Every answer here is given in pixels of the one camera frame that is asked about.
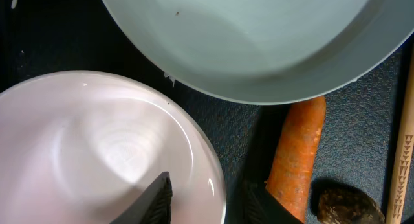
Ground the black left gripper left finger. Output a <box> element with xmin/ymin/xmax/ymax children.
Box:
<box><xmin>111</xmin><ymin>172</ymin><xmax>173</xmax><ymax>224</ymax></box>

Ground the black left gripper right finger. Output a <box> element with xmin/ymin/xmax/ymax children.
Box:
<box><xmin>241</xmin><ymin>181</ymin><xmax>302</xmax><ymax>224</ymax></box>

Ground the orange carrot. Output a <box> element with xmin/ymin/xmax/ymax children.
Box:
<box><xmin>265</xmin><ymin>96</ymin><xmax>327</xmax><ymax>223</ymax></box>

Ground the brown food scrap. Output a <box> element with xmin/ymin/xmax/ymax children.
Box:
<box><xmin>317</xmin><ymin>187</ymin><xmax>385</xmax><ymax>224</ymax></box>

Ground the pink bowl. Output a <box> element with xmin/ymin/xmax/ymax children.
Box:
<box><xmin>1</xmin><ymin>71</ymin><xmax>226</xmax><ymax>223</ymax></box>

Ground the grey round plate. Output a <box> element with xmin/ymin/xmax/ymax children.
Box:
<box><xmin>102</xmin><ymin>0</ymin><xmax>413</xmax><ymax>104</ymax></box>

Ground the wooden chopstick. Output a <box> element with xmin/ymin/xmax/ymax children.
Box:
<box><xmin>385</xmin><ymin>56</ymin><xmax>413</xmax><ymax>224</ymax></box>

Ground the round black serving tray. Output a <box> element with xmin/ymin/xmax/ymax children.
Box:
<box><xmin>1</xmin><ymin>0</ymin><xmax>413</xmax><ymax>223</ymax></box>

